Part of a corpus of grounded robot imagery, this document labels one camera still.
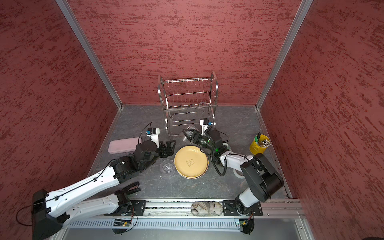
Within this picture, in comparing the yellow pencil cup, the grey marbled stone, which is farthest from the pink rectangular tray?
the yellow pencil cup

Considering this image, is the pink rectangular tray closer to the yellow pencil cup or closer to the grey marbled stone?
the grey marbled stone

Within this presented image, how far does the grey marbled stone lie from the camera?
0.71 meters
